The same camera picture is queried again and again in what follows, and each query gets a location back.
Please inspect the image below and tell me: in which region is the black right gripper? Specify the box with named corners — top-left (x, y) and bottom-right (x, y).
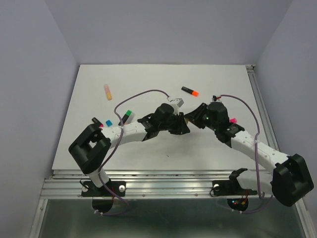
top-left (184, 102), bottom-right (218, 131)

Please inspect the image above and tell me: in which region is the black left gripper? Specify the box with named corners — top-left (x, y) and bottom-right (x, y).
top-left (158, 112), bottom-right (190, 135)

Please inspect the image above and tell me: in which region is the blue highlighter cap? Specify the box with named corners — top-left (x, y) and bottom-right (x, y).
top-left (106, 120), bottom-right (113, 127)

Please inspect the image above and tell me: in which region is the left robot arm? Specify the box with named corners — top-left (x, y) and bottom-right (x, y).
top-left (68, 103), bottom-right (190, 195)

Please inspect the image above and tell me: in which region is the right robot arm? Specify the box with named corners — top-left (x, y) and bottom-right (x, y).
top-left (185, 102), bottom-right (314, 207)

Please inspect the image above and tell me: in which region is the orange cap black highlighter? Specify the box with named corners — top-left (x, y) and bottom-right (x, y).
top-left (181, 86), bottom-right (199, 97)

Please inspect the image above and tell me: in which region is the pastel orange grey highlighter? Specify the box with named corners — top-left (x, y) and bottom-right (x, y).
top-left (124, 112), bottom-right (135, 124)

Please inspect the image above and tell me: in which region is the green cap black highlighter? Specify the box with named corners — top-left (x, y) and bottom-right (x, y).
top-left (118, 110), bottom-right (132, 126)

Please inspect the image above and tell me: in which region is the pastel pink orange highlighter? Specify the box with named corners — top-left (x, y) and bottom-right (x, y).
top-left (104, 84), bottom-right (112, 101)

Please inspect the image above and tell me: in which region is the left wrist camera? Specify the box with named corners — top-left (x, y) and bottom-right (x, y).
top-left (167, 97), bottom-right (184, 109)

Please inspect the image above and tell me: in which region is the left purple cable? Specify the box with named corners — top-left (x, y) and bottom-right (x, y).
top-left (98, 89), bottom-right (171, 217)

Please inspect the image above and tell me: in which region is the purple cable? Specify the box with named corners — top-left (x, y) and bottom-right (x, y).
top-left (219, 93), bottom-right (274, 214)
top-left (98, 89), bottom-right (171, 217)

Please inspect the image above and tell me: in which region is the right side aluminium rail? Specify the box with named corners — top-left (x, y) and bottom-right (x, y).
top-left (246, 65), bottom-right (279, 150)

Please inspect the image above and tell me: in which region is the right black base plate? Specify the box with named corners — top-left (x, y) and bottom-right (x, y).
top-left (210, 180), bottom-right (258, 213)

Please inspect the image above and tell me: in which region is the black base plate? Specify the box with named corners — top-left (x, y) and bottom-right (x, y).
top-left (79, 180), bottom-right (127, 216)
top-left (210, 180), bottom-right (258, 213)

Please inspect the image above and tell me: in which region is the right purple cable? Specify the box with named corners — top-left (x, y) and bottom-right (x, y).
top-left (219, 93), bottom-right (274, 214)

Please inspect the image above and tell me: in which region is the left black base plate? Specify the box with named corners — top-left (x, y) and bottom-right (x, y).
top-left (79, 180), bottom-right (127, 216)

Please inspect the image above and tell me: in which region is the aluminium table rail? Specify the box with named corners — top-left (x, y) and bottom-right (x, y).
top-left (30, 171), bottom-right (314, 238)

